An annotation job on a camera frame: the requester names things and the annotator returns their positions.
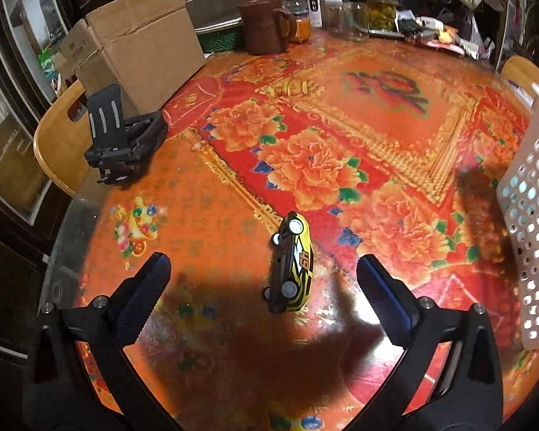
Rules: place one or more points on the yellow black toy car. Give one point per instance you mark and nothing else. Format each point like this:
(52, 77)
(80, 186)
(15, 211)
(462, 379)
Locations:
(292, 265)

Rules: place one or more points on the wooden chair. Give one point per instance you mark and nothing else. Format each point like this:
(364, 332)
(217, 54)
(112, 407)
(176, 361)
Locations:
(62, 137)
(521, 72)

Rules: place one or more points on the red floral tablecloth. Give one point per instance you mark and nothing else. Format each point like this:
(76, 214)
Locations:
(385, 149)

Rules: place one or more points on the glass jar with pickles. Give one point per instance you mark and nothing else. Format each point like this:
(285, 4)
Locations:
(382, 14)

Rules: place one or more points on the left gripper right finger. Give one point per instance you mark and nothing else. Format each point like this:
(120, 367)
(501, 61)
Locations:
(459, 399)

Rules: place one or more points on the small orange sauce jar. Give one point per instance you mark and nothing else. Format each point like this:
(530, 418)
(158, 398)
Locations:
(303, 27)

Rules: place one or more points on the red envelope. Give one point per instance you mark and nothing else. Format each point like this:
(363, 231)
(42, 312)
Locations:
(190, 103)

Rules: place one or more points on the glass display cabinet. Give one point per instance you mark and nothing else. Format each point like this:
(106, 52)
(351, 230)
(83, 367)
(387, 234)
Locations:
(29, 33)

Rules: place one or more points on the white perforated plastic basket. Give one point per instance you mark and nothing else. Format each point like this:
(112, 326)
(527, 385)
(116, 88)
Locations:
(518, 198)

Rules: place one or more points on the wooden chair right side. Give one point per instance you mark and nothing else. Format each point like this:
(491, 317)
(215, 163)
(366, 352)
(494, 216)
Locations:
(521, 72)

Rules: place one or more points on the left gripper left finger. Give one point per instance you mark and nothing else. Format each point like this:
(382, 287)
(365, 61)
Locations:
(68, 400)

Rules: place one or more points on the brown ceramic mug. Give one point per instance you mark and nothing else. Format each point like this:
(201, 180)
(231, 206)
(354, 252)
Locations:
(267, 27)

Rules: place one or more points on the brown cardboard box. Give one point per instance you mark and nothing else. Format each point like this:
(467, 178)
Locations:
(148, 47)

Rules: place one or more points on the wooden chair left side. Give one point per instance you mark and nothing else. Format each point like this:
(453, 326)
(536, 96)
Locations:
(62, 137)

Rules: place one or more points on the black phone stand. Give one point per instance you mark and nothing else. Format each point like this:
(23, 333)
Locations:
(121, 147)

